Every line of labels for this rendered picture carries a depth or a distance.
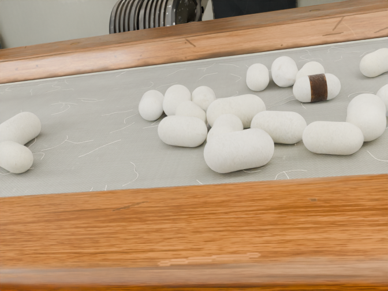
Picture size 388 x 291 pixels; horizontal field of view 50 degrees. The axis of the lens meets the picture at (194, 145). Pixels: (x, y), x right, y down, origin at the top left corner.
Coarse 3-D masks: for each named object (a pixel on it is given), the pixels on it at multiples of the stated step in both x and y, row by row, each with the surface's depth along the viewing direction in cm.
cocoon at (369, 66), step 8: (384, 48) 32; (368, 56) 32; (376, 56) 31; (384, 56) 32; (360, 64) 32; (368, 64) 31; (376, 64) 31; (384, 64) 31; (368, 72) 32; (376, 72) 31
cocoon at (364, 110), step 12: (360, 96) 24; (372, 96) 24; (348, 108) 24; (360, 108) 22; (372, 108) 22; (384, 108) 23; (348, 120) 23; (360, 120) 22; (372, 120) 22; (384, 120) 22; (372, 132) 22
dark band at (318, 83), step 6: (312, 78) 29; (318, 78) 29; (324, 78) 29; (312, 84) 29; (318, 84) 29; (324, 84) 28; (312, 90) 29; (318, 90) 29; (324, 90) 29; (312, 96) 29; (318, 96) 29; (324, 96) 29
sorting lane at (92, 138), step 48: (336, 48) 41; (0, 96) 46; (48, 96) 42; (96, 96) 40; (288, 96) 31; (336, 96) 30; (48, 144) 30; (96, 144) 29; (144, 144) 28; (288, 144) 24; (384, 144) 22; (0, 192) 25; (48, 192) 24
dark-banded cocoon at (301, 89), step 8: (304, 80) 29; (328, 80) 29; (336, 80) 29; (296, 88) 29; (304, 88) 29; (328, 88) 28; (336, 88) 29; (296, 96) 29; (304, 96) 29; (328, 96) 29
